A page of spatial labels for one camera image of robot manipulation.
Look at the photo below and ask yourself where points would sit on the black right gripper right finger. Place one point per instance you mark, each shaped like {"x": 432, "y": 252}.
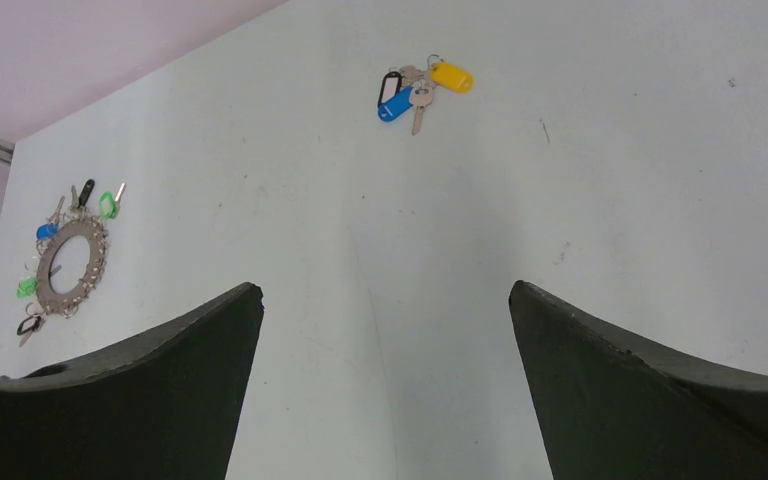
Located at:
{"x": 612, "y": 404}

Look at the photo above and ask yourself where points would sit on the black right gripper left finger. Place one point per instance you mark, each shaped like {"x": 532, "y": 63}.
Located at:
{"x": 162, "y": 404}

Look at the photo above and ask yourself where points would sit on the green key tag with key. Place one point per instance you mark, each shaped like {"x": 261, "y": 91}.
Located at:
{"x": 109, "y": 202}

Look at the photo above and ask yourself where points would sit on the silver key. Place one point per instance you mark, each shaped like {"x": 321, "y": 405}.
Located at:
{"x": 420, "y": 98}

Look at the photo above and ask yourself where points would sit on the blue key tag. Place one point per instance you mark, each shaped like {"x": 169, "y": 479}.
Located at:
{"x": 396, "y": 106}

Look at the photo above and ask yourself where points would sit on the yellow key tag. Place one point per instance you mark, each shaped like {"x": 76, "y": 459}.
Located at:
{"x": 447, "y": 75}

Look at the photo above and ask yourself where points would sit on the black framed key tag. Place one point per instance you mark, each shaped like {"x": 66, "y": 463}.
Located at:
{"x": 391, "y": 84}

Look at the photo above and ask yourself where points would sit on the black tag on ring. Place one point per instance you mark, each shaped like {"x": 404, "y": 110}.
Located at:
{"x": 28, "y": 327}

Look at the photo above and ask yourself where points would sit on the blue tag on ring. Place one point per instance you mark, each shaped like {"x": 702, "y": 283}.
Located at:
{"x": 51, "y": 226}

